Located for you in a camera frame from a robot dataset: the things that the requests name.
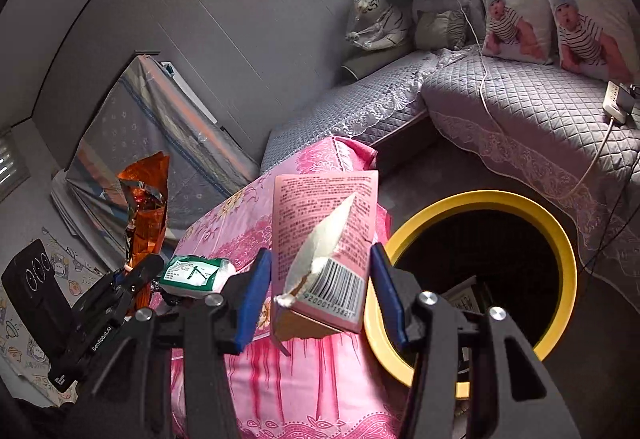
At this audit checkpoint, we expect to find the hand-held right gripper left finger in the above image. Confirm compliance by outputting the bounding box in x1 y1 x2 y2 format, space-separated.
75 249 273 439

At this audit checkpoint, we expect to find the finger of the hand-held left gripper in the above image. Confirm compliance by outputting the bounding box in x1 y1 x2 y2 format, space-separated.
121 254 166 300

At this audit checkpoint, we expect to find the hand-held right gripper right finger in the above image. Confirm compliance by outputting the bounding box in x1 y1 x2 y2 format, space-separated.
371 243 581 439

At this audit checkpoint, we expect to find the orange foil snack wrapper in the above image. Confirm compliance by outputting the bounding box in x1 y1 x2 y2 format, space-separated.
116 152 171 272

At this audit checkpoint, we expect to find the green and white packet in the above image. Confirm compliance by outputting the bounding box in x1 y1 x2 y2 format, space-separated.
159 255 236 296

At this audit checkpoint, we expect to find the pink carton box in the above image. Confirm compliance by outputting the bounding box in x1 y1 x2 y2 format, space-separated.
270 170 379 342

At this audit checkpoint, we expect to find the yellow trash bin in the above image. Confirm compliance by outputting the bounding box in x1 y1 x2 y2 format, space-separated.
364 190 578 397

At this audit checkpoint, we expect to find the cartoon print mat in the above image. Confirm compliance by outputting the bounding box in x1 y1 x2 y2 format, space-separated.
0 224 126 402

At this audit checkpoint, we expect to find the black appliance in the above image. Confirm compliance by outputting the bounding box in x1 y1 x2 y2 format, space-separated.
1 239 68 360

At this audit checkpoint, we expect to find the white printed carton box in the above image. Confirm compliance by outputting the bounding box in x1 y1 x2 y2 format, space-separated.
442 275 493 320

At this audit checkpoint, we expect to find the pink floral tablecloth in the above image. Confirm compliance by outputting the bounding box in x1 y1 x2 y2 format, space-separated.
165 136 416 439

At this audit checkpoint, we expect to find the leaning cloth-covered mattress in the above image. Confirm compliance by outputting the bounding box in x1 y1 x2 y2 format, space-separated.
50 53 261 240

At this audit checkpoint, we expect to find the grey quilted corner sofa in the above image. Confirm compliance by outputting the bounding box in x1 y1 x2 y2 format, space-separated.
260 0 640 315

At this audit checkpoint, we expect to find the grey bolster pillow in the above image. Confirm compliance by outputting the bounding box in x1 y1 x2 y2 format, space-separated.
342 50 396 80

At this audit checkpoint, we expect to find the grey ruffled cushion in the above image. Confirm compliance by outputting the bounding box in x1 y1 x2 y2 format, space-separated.
412 9 468 51

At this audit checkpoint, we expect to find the white tiger plush toy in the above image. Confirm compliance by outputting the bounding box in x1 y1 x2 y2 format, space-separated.
344 0 413 52

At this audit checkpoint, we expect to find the white power strip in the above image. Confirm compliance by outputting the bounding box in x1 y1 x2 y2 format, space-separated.
602 80 638 124

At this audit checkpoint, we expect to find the baby print pillow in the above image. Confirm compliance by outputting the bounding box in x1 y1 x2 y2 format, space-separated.
481 0 556 65
547 0 636 82

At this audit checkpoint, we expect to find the black cable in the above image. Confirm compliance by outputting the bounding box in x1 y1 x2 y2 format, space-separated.
582 194 640 272

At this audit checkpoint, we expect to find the white power strip cord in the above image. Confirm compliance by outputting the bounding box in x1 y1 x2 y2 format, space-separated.
457 2 617 207

